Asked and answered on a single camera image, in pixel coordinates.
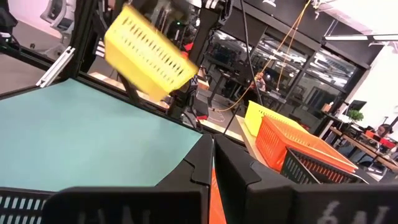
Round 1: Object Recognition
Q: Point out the yellow hanging cord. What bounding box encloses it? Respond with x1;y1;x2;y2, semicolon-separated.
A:
216;0;312;113

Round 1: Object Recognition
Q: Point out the silver aluminium bracket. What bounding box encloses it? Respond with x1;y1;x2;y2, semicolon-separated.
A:
35;45;76;88

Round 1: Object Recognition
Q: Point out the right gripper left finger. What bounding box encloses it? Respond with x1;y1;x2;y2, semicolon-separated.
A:
42;133;215;224

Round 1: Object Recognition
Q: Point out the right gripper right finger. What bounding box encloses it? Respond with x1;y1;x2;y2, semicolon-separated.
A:
213;133;398;224

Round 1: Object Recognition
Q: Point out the person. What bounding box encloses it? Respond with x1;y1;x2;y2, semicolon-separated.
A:
254;72;267;91
375;123;395;139

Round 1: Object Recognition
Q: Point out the green potted plant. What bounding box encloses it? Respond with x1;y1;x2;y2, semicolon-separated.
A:
347;109;365;123

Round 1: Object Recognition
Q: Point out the grey office chair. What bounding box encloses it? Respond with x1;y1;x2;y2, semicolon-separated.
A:
39;0;77;35

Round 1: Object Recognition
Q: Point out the black computer monitor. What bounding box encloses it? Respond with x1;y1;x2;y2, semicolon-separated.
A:
343;100;368;117

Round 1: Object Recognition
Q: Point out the wooden desk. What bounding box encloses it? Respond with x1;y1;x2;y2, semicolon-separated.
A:
328;125;398;172

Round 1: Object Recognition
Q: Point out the yellow plastic basket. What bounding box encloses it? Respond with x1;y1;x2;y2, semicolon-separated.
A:
243;100;310;138
103;3;200;103

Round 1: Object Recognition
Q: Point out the black hanging cable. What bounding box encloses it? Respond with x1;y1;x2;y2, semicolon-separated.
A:
238;0;266;107

